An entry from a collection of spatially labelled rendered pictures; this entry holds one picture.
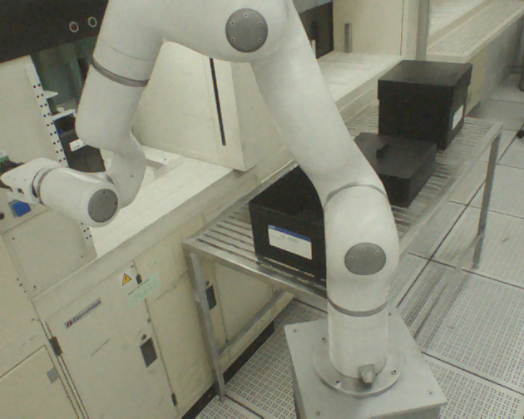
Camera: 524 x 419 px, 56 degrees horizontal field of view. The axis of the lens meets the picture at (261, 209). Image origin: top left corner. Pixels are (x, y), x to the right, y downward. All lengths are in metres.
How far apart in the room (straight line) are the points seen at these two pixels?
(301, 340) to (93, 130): 0.66
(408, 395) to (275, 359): 1.14
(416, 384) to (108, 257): 0.83
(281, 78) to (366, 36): 2.17
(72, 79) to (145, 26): 1.52
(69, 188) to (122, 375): 0.84
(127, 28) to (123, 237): 0.79
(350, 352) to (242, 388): 1.10
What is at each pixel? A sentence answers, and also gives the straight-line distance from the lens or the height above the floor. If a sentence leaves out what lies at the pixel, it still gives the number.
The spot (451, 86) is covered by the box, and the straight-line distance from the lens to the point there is 1.92.
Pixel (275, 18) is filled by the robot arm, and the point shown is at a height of 1.49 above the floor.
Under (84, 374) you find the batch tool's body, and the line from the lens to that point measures 1.52.
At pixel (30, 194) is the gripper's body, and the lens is 1.02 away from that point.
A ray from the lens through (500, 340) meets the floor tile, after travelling 2.32.
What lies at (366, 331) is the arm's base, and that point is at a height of 0.91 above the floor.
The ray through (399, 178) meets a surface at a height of 0.86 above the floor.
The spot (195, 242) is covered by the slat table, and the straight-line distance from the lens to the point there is 1.53.
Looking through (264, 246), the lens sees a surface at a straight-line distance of 1.40.
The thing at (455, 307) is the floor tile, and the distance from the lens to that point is 2.42.
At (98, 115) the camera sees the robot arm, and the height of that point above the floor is 1.36.
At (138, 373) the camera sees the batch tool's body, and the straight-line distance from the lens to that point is 1.67.
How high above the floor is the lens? 1.61
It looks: 31 degrees down
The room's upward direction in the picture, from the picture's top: 7 degrees counter-clockwise
